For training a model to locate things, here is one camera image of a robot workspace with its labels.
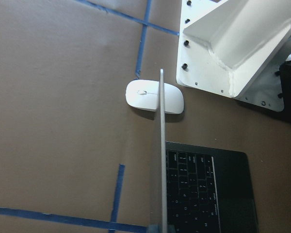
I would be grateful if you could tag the white computer mouse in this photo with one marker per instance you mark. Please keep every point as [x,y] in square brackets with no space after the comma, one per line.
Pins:
[143,94]

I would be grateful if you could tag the grey laptop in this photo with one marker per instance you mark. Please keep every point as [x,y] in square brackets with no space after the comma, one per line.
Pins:
[197,189]

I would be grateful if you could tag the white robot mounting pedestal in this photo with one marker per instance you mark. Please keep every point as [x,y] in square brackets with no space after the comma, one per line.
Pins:
[234,48]

